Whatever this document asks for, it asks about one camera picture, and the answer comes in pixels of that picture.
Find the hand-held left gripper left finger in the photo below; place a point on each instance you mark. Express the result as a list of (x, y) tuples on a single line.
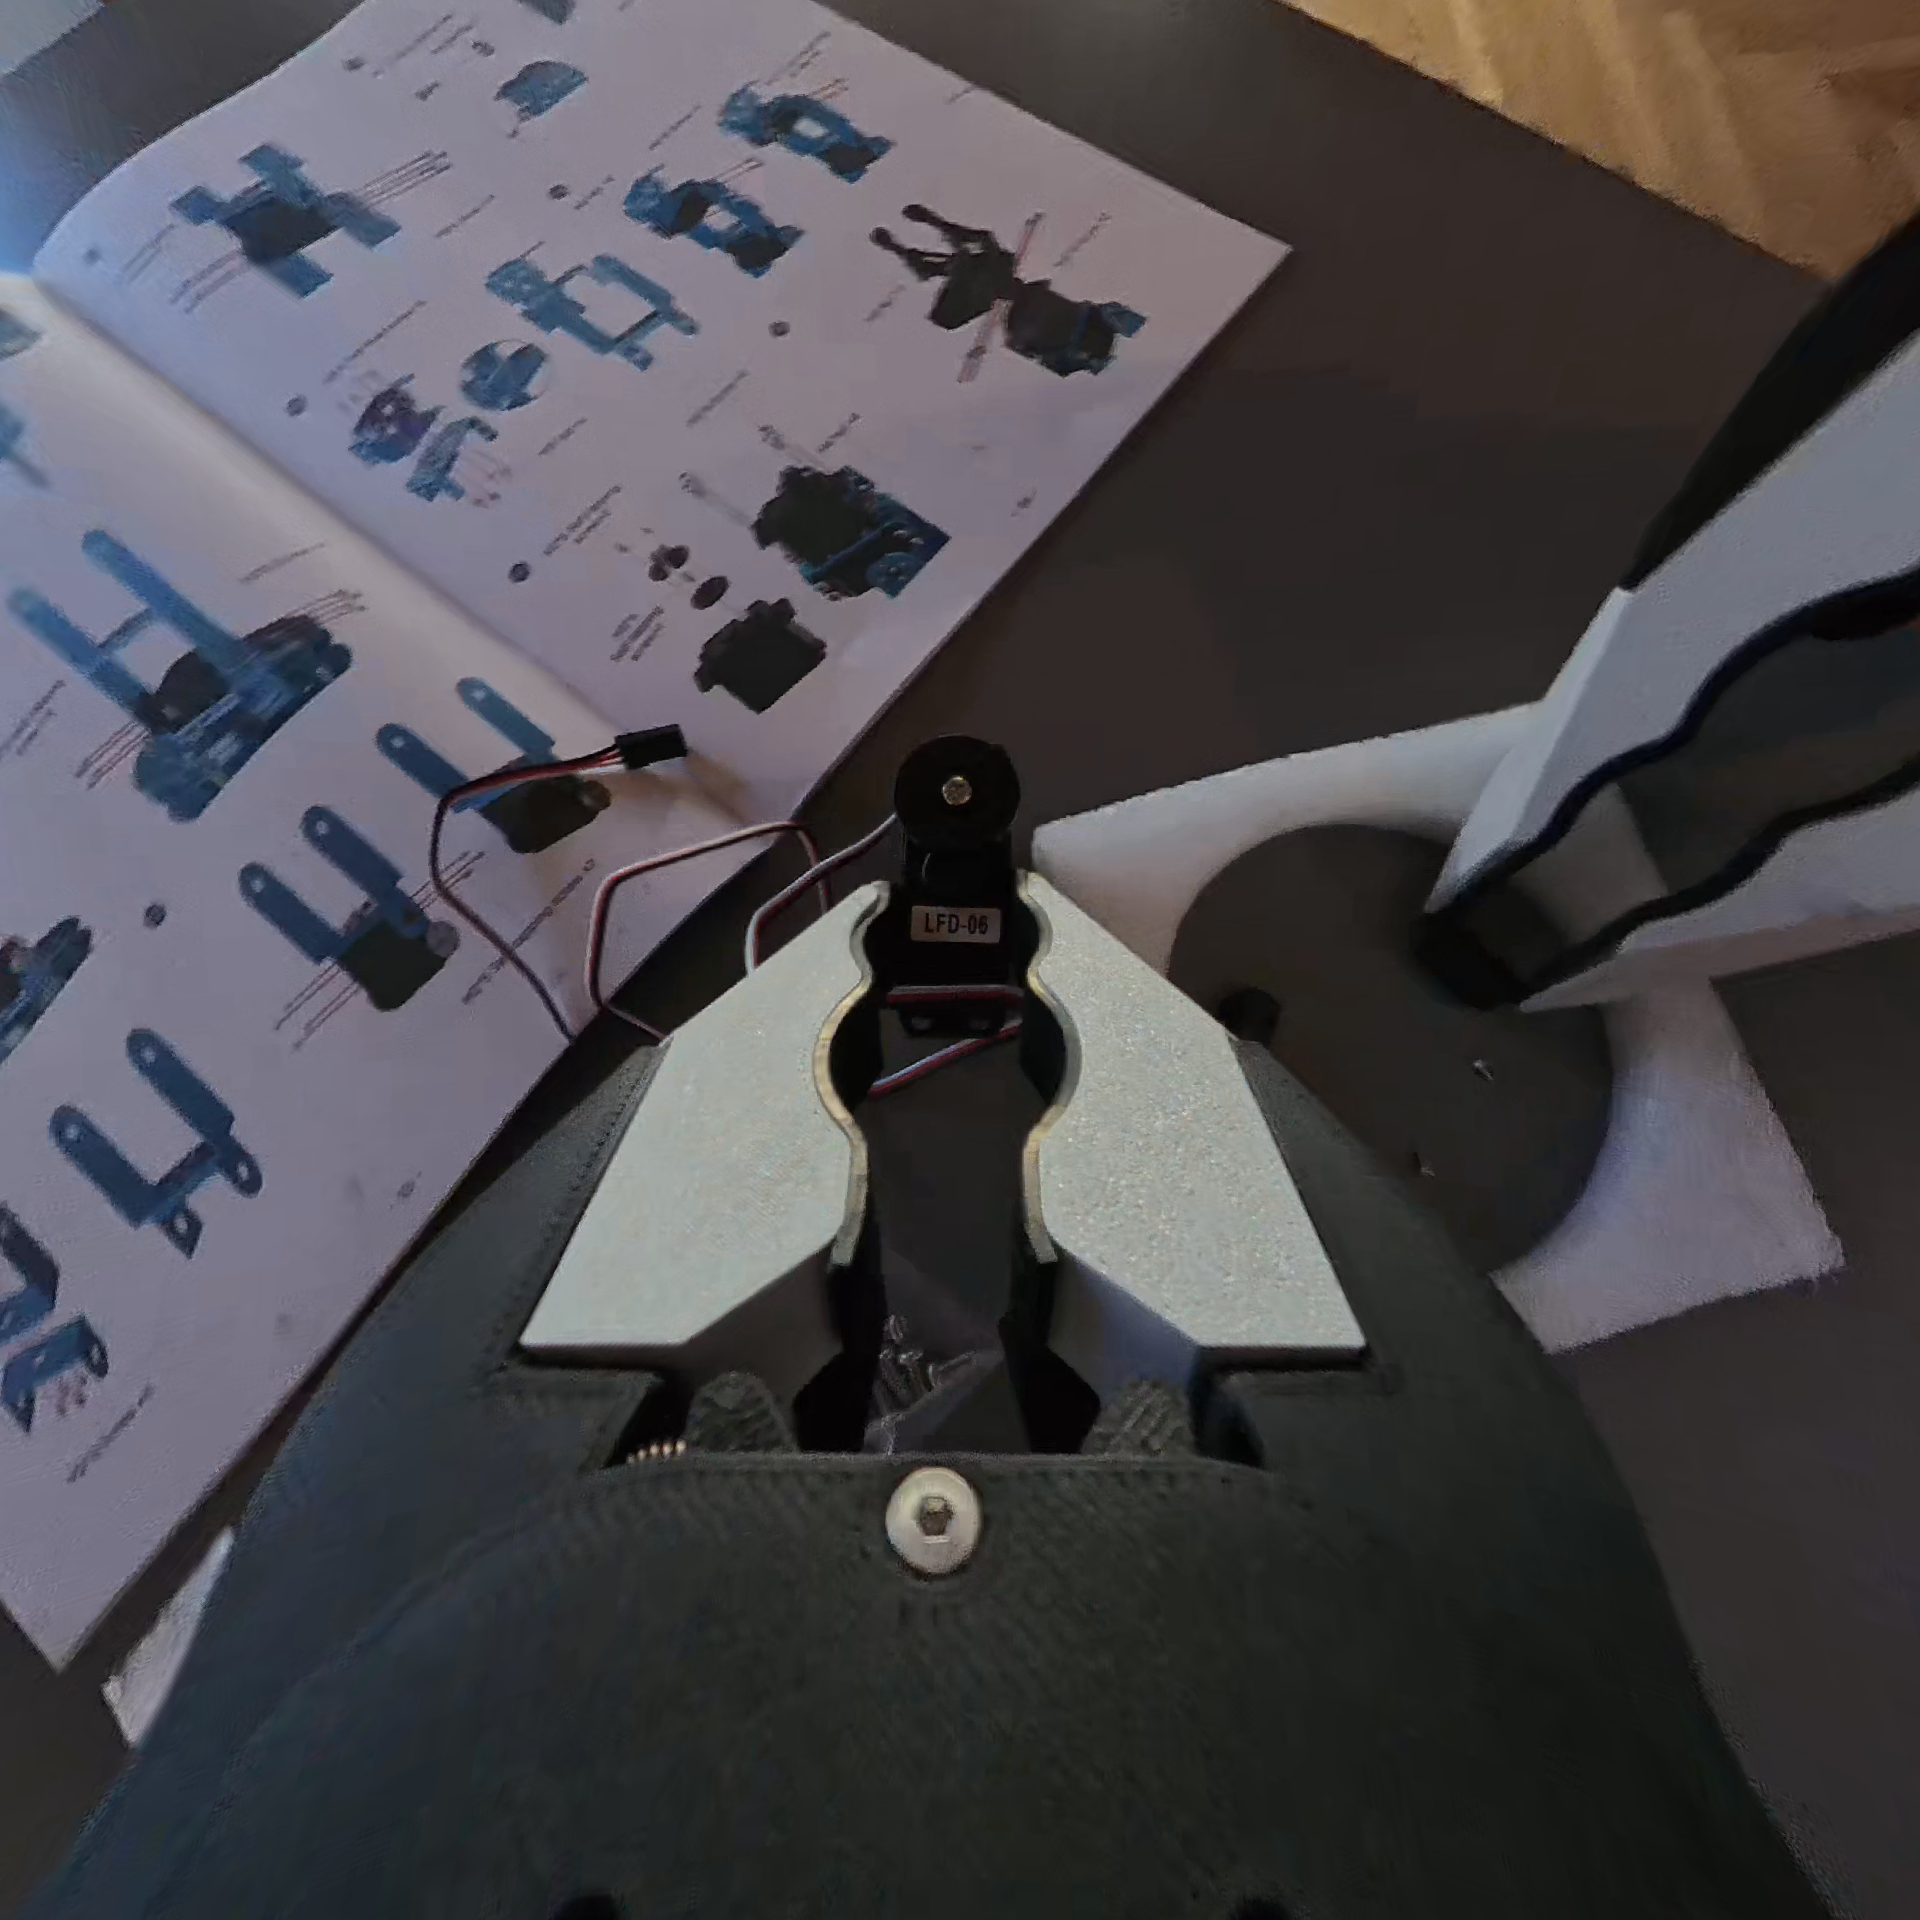
[(704, 1213)]

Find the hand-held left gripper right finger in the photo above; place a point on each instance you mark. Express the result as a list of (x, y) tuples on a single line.
[(1185, 1213)]

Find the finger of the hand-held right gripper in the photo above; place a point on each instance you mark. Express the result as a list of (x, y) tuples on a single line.
[(1620, 721), (1799, 900)]

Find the dark grey desk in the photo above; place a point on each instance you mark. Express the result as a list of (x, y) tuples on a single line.
[(1425, 523)]

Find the open instruction manual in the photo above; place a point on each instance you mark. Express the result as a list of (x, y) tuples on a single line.
[(182, 450)]

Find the white foam frame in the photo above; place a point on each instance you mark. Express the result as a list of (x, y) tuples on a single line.
[(1695, 1200)]

